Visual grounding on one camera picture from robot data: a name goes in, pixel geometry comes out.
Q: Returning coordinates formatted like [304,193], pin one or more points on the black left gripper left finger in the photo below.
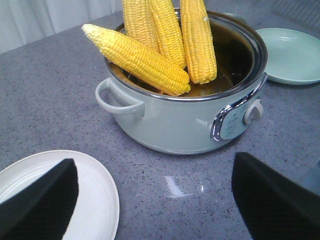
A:
[42,210]

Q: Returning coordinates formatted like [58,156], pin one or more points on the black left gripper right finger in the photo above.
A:
[272,206]

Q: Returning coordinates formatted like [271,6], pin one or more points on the yellow corn cob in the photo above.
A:
[198,42]
[139,60]
[139,23]
[168,31]

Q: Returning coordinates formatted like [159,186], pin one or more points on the white round plate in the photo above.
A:
[97,210]

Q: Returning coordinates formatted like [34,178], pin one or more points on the pale green electric cooking pot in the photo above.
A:
[210,115]

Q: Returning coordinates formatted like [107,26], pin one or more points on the pale green round plate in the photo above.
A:
[293,56]

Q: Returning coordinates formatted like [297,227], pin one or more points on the white pleated curtain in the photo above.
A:
[26,21]

